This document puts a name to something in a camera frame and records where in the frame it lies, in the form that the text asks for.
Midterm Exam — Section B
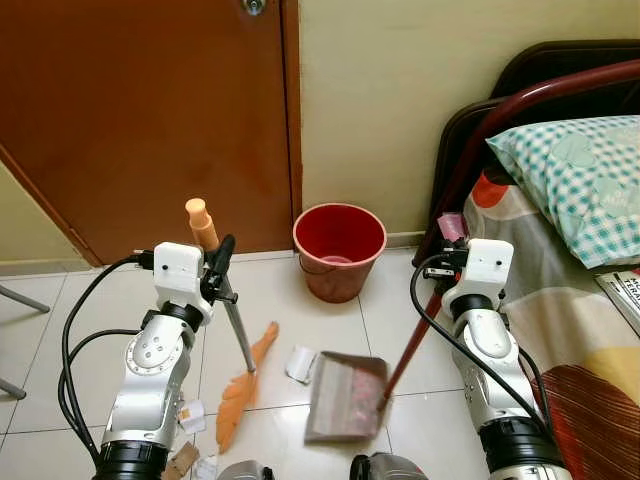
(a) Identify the grey metal chair leg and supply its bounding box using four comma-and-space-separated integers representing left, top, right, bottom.
0, 283, 52, 315
0, 377, 28, 402

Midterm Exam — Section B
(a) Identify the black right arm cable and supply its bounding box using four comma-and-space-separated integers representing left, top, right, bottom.
409, 247, 554, 412

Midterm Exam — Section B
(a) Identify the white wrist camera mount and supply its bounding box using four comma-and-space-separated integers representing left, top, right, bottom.
152, 241, 214, 307
464, 237, 515, 297

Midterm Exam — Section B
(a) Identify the brown wooden door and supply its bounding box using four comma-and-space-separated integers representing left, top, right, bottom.
0, 0, 303, 267

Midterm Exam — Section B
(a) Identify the large white paper scrap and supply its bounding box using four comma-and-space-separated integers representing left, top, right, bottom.
285, 345, 320, 386

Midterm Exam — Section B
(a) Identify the white card with orange mark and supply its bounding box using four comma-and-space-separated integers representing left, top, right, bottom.
177, 399, 208, 434

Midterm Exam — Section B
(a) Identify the small white paper scrap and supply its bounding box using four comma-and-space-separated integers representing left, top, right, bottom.
194, 454, 222, 480

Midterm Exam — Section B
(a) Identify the red plastic bucket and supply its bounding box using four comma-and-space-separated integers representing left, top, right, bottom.
292, 203, 388, 304

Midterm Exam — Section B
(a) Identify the teal checkered pillow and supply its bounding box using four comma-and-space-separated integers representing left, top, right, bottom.
486, 114, 640, 270

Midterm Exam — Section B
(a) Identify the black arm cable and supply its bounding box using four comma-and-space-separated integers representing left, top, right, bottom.
409, 247, 554, 412
58, 252, 157, 467

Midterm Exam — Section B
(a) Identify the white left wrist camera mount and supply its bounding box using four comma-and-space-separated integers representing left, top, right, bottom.
152, 241, 214, 307

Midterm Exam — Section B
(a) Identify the grey robot left leg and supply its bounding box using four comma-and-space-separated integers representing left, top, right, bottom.
217, 459, 277, 480

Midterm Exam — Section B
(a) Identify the dark maroon bed frame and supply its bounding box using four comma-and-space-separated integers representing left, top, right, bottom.
413, 39, 640, 272

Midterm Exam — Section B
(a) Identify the grey robot leg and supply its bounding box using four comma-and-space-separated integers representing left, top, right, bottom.
217, 459, 277, 480
349, 451, 432, 480

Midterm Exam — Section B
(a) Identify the orange broom with silver handle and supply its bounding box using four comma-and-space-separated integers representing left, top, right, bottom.
185, 197, 282, 457

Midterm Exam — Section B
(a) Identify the white printed book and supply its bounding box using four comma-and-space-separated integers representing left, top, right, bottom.
596, 267, 640, 333

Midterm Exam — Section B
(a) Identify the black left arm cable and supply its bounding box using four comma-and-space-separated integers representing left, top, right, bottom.
58, 252, 157, 467

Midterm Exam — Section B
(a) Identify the brown cardboard piece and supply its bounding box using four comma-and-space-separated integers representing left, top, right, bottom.
162, 441, 202, 480

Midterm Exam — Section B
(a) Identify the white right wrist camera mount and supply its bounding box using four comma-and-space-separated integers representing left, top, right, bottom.
464, 237, 515, 297

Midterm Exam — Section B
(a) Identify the grey dustpan with red handle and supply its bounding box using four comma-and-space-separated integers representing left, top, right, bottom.
303, 283, 448, 445

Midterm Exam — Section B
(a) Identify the pink cloth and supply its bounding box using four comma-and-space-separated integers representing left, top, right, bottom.
437, 212, 470, 242

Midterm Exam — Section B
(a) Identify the grey robot right leg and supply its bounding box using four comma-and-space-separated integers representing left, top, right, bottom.
349, 451, 432, 480

